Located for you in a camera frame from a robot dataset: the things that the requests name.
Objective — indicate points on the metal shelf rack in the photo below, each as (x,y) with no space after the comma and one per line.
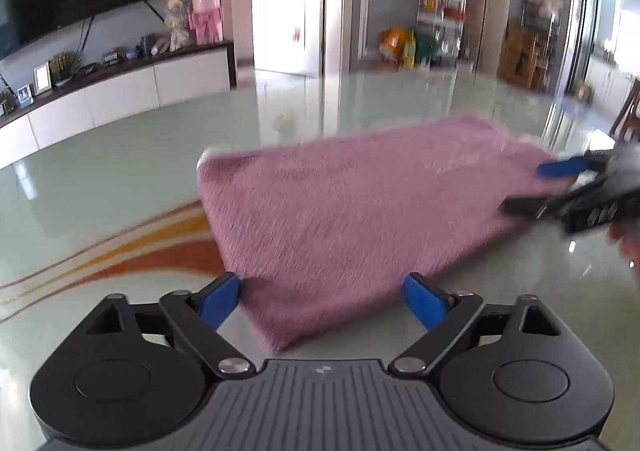
(440,16)

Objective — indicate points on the pink towel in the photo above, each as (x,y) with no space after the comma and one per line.
(350,221)

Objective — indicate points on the white television cabinet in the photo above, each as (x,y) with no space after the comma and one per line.
(115,96)

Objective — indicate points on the yellow-green plant in tray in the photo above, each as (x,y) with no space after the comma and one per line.
(63,68)

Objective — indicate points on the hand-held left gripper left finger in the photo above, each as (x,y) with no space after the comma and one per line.
(220,298)

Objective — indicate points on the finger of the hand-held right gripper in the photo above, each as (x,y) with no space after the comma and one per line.
(562,167)
(537,206)

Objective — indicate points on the dark jars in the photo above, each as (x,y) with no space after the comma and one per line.
(147,45)

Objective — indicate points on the green bag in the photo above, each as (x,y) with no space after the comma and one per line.
(426,50)

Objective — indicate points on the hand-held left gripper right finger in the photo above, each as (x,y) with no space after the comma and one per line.
(425,301)

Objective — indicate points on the white photo frame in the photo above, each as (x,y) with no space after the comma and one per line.
(42,78)

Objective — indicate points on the person's right hand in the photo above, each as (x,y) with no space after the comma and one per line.
(630,246)

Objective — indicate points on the small photo frame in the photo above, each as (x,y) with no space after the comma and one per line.
(24,94)

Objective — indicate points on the wooden chair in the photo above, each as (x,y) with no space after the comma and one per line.
(627,111)

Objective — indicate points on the orange bag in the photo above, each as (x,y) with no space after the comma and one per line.
(396,47)

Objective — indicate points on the pink gift box with bow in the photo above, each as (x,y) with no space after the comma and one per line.
(206,16)

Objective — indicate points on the cardboard box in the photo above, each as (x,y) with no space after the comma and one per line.
(520,56)

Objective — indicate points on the doll bouquet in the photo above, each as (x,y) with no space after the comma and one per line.
(177,23)

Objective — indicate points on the white door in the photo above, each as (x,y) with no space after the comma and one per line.
(287,6)

